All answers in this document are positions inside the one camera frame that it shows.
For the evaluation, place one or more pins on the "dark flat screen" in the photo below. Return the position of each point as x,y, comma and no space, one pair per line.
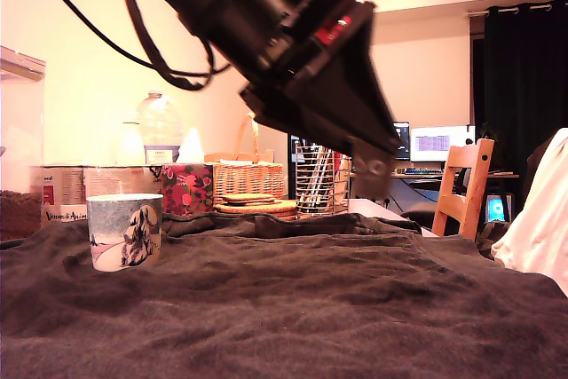
290,170

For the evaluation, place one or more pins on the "square cork coaster stack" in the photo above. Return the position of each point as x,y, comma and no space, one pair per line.
246,198

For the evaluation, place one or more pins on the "wide computer monitor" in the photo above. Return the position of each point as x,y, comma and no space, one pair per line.
439,144

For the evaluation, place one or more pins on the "white tissue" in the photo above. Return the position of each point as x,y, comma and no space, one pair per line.
191,148

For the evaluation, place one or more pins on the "round cork trivet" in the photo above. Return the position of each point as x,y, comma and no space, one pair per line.
253,209

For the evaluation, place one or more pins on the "backlit keyboard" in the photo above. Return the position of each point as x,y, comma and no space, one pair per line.
421,171

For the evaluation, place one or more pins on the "floral tissue box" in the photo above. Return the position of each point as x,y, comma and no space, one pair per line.
186,188

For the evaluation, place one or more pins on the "large clear water bottle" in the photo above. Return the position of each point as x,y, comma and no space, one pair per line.
160,126

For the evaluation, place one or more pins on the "wooden chair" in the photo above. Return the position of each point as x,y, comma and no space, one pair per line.
466,157

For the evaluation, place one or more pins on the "dark curtain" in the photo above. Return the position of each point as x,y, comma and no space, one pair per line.
523,86

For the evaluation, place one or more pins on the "wooden desk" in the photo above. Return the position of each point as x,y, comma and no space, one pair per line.
501,176

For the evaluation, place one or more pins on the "printed carton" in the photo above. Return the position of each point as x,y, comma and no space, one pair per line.
120,181
57,183

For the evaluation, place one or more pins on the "computer tower with glowing fan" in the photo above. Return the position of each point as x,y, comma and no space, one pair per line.
494,209

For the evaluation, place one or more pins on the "white curtain rod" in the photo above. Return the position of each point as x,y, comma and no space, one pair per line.
539,7

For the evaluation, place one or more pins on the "mug with snowy tree print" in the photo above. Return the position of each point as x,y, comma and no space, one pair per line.
113,228

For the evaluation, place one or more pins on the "dark grey cloth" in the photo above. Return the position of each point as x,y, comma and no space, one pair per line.
266,330

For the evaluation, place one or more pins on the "white fabric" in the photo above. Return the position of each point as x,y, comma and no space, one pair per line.
541,219

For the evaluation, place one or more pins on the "brown fuzzy mat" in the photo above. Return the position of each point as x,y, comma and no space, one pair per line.
18,215

